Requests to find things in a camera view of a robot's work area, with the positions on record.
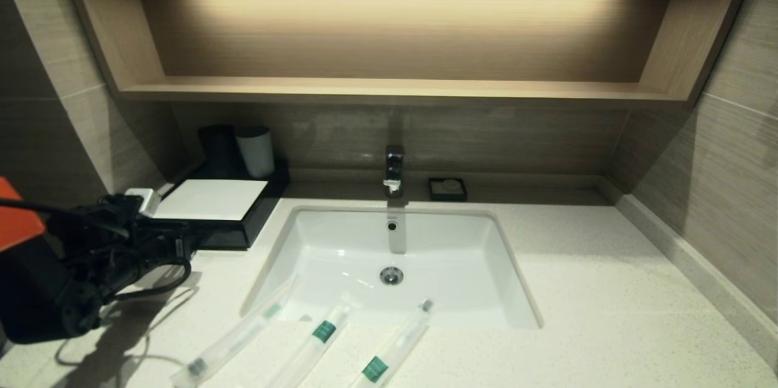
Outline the white card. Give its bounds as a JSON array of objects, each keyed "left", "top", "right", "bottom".
[{"left": 152, "top": 179, "right": 269, "bottom": 222}]

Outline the white sink basin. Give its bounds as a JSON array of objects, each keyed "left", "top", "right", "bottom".
[{"left": 241, "top": 206, "right": 542, "bottom": 331}]

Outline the black soap dish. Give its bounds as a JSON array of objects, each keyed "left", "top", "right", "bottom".
[{"left": 428, "top": 178, "right": 468, "bottom": 203}]

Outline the green-banded pack, grey-bristled toothbrush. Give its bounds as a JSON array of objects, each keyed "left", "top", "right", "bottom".
[{"left": 348, "top": 298, "right": 435, "bottom": 388}]

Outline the green-banded pack, white tube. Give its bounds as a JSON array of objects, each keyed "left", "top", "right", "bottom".
[{"left": 264, "top": 294, "right": 363, "bottom": 388}]

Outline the black cable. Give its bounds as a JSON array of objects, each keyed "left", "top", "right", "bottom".
[{"left": 100, "top": 257, "right": 195, "bottom": 305}]

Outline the wooden wall shelf niche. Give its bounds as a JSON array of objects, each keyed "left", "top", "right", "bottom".
[{"left": 73, "top": 0, "right": 736, "bottom": 110}]

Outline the black amenity box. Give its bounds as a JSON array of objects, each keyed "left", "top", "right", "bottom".
[{"left": 152, "top": 160, "right": 291, "bottom": 250}]

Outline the white cup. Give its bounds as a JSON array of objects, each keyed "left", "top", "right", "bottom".
[{"left": 235, "top": 126, "right": 277, "bottom": 180}]

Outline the black cup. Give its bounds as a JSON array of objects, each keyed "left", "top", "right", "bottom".
[{"left": 198, "top": 125, "right": 241, "bottom": 179}]

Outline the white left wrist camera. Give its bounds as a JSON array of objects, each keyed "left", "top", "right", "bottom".
[{"left": 125, "top": 189, "right": 162, "bottom": 217}]

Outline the chrome faucet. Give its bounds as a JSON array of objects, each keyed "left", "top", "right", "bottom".
[{"left": 383, "top": 145, "right": 407, "bottom": 199}]

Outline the clear pack with dark toothbrush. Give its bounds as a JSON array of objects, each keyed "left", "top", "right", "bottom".
[{"left": 171, "top": 275, "right": 301, "bottom": 388}]

